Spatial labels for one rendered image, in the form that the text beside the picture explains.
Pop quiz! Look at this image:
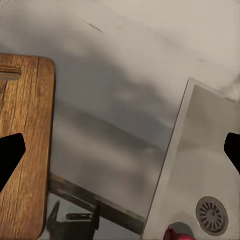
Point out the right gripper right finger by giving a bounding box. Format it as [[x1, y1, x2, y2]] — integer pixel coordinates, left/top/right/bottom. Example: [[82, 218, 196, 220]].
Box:
[[224, 133, 240, 173]]

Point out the vidalia onion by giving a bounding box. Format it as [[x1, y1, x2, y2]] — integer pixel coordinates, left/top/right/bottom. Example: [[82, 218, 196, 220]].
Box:
[[169, 227, 195, 240]]

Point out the cutting board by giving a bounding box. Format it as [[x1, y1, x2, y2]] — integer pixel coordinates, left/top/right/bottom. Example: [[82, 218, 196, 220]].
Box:
[[0, 53, 56, 240]]

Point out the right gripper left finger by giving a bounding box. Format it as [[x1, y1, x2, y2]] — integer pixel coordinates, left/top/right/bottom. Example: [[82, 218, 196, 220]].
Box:
[[0, 133, 26, 193]]

